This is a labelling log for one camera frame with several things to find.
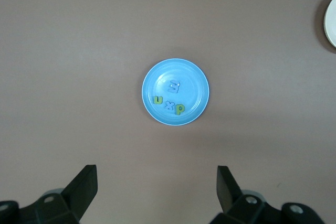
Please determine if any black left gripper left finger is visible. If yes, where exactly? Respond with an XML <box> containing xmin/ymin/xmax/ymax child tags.
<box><xmin>0</xmin><ymin>165</ymin><xmax>98</xmax><ymax>224</ymax></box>

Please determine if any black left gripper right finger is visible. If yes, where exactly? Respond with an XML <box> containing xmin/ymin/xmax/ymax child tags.
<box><xmin>209</xmin><ymin>165</ymin><xmax>326</xmax><ymax>224</ymax></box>

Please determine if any green letter p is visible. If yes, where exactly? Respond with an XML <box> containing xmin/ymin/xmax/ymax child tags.
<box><xmin>174</xmin><ymin>103</ymin><xmax>186</xmax><ymax>116</ymax></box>

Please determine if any blue letter m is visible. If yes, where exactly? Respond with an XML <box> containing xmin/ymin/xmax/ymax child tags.
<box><xmin>167</xmin><ymin>79</ymin><xmax>181</xmax><ymax>94</ymax></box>

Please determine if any blue plate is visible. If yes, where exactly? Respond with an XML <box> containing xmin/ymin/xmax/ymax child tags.
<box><xmin>141</xmin><ymin>58</ymin><xmax>211</xmax><ymax>126</ymax></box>

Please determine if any brown table mat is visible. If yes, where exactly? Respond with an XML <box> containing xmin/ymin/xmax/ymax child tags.
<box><xmin>0</xmin><ymin>0</ymin><xmax>336</xmax><ymax>224</ymax></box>

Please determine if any beige plate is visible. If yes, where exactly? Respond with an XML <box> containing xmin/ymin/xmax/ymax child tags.
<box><xmin>324</xmin><ymin>0</ymin><xmax>336</xmax><ymax>48</ymax></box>

